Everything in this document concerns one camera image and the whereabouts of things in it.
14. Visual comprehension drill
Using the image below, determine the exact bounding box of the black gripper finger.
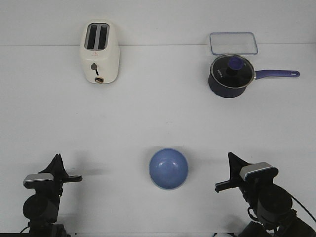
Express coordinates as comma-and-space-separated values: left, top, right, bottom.
59, 154, 69, 177
228, 152, 241, 181
231, 152, 251, 173
39, 154, 62, 176

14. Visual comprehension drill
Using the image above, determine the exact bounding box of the glass pot lid blue knob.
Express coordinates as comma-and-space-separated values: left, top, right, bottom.
210, 54, 255, 89

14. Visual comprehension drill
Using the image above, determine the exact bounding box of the clear plastic container lid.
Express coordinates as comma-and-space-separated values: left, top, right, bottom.
209, 32, 258, 55

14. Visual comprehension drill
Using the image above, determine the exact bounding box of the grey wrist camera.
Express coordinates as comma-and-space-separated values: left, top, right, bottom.
239, 162, 278, 181
23, 173, 54, 189

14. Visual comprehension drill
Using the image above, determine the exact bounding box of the white two-slot toaster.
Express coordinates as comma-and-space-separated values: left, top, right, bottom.
79, 20, 120, 84

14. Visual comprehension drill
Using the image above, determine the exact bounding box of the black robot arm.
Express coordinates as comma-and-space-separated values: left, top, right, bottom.
215, 152, 316, 237
23, 154, 82, 237

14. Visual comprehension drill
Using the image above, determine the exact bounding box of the blue bowl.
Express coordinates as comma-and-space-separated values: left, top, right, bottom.
149, 148, 189, 190

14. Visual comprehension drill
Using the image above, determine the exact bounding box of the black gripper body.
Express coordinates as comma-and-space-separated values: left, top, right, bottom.
215, 178, 260, 205
35, 175, 82, 198

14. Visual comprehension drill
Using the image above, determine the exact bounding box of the dark blue saucepan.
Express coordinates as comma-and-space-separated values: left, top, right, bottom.
208, 70, 300, 98

